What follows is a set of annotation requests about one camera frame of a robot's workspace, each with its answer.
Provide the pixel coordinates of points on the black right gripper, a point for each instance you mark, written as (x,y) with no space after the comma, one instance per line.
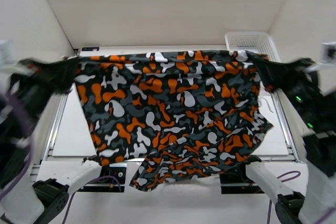
(275,74)

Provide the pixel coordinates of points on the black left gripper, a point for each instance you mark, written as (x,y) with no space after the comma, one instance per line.
(59,74)

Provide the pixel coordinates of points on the camouflage orange black shorts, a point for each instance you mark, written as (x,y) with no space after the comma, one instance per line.
(186,114)

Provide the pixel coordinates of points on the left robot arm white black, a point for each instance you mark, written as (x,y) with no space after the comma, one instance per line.
(22,200)

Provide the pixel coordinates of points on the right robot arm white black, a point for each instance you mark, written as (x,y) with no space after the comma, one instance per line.
(317,205)

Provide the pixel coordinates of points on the white perforated plastic basket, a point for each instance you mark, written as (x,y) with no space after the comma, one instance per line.
(257,42)

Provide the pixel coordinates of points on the blue label sticker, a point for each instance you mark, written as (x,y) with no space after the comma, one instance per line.
(90,48)

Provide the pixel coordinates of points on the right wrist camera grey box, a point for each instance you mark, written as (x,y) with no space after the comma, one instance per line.
(328,52)

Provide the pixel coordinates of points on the aluminium frame rail front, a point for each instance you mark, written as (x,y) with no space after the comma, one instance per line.
(70,158)

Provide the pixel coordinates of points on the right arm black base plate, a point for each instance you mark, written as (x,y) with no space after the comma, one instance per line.
(235,181)

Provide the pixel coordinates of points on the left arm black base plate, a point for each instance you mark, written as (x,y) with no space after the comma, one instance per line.
(111,180)

